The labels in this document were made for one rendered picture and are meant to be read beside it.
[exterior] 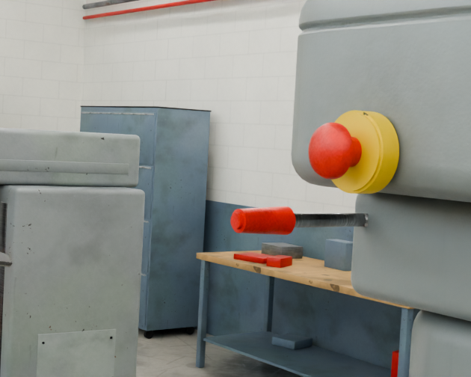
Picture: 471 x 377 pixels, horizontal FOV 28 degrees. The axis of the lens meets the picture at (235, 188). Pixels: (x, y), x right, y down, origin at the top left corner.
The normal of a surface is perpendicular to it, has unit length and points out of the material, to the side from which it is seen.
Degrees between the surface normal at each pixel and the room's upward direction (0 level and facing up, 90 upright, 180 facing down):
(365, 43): 90
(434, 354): 90
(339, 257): 90
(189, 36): 90
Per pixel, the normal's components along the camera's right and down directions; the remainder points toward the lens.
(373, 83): -0.80, -0.01
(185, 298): 0.60, 0.07
